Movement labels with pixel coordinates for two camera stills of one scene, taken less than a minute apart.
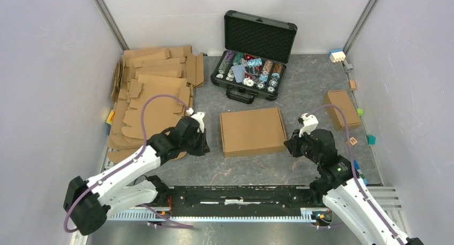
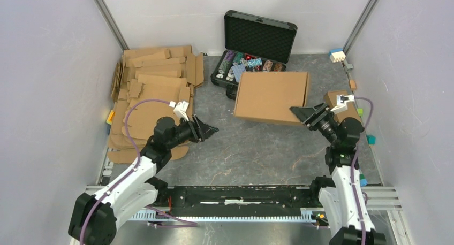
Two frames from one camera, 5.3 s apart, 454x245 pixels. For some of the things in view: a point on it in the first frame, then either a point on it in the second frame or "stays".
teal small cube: [371, 139] stays
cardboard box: [252, 132] -> [269, 95]
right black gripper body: [301, 146] -> [324, 123]
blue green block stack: [358, 174] stays
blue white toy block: [337, 55] stays
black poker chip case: [257, 51] stays
